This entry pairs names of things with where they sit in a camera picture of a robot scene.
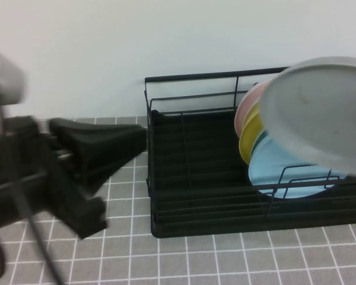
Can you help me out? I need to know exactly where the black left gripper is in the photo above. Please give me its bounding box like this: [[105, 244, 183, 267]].
[[0, 116, 148, 240]]

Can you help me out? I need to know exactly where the grey round plate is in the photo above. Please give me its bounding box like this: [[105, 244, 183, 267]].
[[259, 56, 356, 179]]

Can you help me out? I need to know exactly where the yellow round plate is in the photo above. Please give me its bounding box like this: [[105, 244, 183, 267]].
[[239, 102, 268, 166]]

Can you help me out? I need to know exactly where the pink round plate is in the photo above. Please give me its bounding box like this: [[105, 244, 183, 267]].
[[234, 79, 274, 139]]

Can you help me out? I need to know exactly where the green round plate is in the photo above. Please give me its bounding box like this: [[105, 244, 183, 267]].
[[250, 130, 269, 156]]

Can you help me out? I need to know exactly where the light blue round plate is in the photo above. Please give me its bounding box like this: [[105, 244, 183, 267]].
[[248, 139, 349, 200]]

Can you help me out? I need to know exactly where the grey checked tablecloth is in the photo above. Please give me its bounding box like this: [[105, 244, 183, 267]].
[[0, 115, 356, 285]]

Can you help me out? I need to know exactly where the black wire dish rack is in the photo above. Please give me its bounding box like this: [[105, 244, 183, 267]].
[[144, 66, 356, 239]]

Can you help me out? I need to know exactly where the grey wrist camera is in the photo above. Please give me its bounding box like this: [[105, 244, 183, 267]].
[[0, 44, 26, 105]]

